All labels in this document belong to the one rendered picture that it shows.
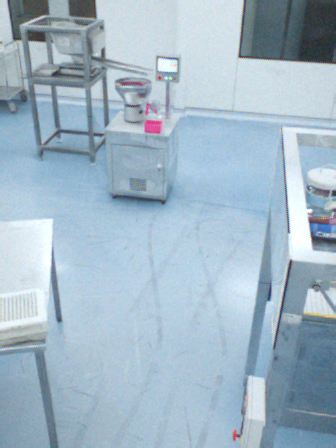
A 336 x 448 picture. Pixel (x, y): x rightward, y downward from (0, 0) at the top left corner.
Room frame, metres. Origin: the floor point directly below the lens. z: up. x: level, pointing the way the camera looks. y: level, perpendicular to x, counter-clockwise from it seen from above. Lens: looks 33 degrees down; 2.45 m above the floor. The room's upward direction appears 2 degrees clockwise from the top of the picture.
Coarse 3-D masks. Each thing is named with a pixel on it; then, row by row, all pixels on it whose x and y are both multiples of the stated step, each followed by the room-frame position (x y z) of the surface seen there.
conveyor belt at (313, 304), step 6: (330, 288) 1.95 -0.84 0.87; (312, 294) 1.90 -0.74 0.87; (318, 294) 1.90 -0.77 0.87; (330, 294) 1.91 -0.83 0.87; (306, 300) 1.86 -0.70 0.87; (312, 300) 1.85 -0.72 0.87; (318, 300) 1.86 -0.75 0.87; (324, 300) 1.86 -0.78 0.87; (306, 306) 1.81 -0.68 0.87; (312, 306) 1.81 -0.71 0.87; (318, 306) 1.81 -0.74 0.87; (324, 306) 1.81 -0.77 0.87; (312, 312) 1.77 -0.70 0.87; (318, 312) 1.77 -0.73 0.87; (324, 312) 1.77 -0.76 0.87; (330, 312) 1.77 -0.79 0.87
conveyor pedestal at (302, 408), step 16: (304, 336) 1.75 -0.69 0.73; (304, 352) 1.76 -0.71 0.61; (320, 352) 1.75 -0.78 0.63; (304, 368) 1.75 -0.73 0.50; (320, 368) 1.74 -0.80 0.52; (288, 384) 1.76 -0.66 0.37; (304, 384) 1.75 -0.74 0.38; (320, 384) 1.74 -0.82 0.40; (288, 400) 1.75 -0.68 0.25; (304, 400) 1.75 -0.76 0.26; (320, 400) 1.74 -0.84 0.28; (288, 416) 1.77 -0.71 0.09; (304, 416) 1.75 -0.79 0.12; (320, 416) 1.72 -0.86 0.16
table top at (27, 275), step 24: (0, 240) 2.37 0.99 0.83; (24, 240) 2.38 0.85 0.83; (48, 240) 2.38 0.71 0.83; (0, 264) 2.14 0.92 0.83; (24, 264) 2.14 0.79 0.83; (48, 264) 2.15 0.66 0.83; (0, 288) 1.93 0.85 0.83; (24, 288) 1.94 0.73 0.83; (48, 288) 1.94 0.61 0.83; (48, 312) 1.78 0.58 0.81; (24, 336) 1.60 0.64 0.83
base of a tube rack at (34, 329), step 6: (6, 330) 1.61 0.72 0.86; (12, 330) 1.61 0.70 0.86; (18, 330) 1.61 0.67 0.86; (24, 330) 1.61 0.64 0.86; (30, 330) 1.61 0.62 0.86; (36, 330) 1.62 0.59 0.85; (42, 330) 1.63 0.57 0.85; (48, 330) 1.63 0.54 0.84; (0, 336) 1.57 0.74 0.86; (6, 336) 1.58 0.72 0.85; (12, 336) 1.59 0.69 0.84
